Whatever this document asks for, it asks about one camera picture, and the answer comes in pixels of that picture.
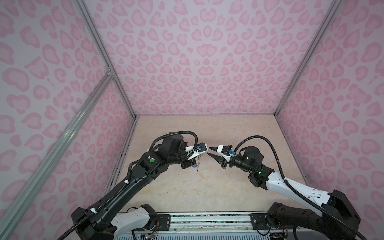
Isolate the metal perforated ring disc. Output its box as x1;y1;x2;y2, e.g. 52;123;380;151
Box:
196;156;201;174

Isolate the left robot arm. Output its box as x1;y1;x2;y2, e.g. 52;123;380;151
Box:
60;131;198;240

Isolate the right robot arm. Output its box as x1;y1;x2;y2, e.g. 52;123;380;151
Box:
209;145;365;240

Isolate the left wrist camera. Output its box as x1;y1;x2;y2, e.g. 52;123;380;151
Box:
182;143;208;160

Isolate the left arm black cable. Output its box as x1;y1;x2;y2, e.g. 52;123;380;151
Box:
56;130;199;240

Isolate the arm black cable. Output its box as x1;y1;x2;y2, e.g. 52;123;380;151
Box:
56;130;199;240
233;135;368;240

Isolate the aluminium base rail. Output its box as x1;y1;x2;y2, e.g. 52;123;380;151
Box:
80;210;340;240

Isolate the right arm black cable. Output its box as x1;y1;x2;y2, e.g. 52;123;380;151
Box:
233;135;368;240

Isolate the diagonal aluminium frame bar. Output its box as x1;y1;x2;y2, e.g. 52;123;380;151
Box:
1;73;115;240

